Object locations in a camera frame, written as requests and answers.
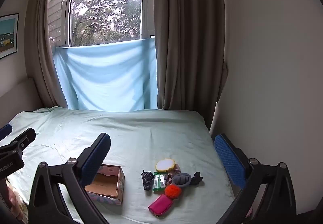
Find light blue cloth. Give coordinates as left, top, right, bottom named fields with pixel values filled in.
left=53, top=38, right=159, bottom=111

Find white headboard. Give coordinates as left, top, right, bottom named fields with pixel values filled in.
left=0, top=77, right=45, bottom=127

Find wide beige curtain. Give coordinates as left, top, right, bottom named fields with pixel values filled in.
left=153, top=0, right=231, bottom=129

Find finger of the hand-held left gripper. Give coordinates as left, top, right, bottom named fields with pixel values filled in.
left=0, top=128, right=36, bottom=162
left=0, top=124, right=13, bottom=139

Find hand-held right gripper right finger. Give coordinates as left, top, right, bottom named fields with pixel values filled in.
left=213, top=134, right=297, bottom=224

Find wall poster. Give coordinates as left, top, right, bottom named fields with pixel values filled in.
left=0, top=13, right=20, bottom=59

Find pink sock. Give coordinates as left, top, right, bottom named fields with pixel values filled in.
left=167, top=164, right=182, bottom=180

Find dark glove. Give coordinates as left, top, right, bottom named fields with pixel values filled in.
left=189, top=172, right=204, bottom=186

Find black cloth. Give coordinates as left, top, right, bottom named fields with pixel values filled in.
left=141, top=170, right=154, bottom=191

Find narrow beige curtain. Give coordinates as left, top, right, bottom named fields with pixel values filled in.
left=24, top=0, right=76, bottom=109

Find green wipes packet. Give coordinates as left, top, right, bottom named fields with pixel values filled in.
left=152, top=172, right=168, bottom=192

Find person's left hand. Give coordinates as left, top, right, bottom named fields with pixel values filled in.
left=6, top=184, right=25, bottom=221

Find pink pouch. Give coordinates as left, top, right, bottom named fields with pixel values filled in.
left=148, top=194, right=174, bottom=217

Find cardboard box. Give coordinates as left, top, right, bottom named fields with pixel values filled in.
left=84, top=164, right=126, bottom=206

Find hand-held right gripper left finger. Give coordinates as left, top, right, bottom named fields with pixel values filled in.
left=28, top=133, right=111, bottom=224

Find window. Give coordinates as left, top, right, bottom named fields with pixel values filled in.
left=48, top=0, right=155, bottom=48

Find orange pompom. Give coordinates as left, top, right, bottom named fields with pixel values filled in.
left=164, top=184, right=182, bottom=200

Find grey knit hat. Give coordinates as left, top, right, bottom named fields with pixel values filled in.
left=171, top=173, right=192, bottom=187

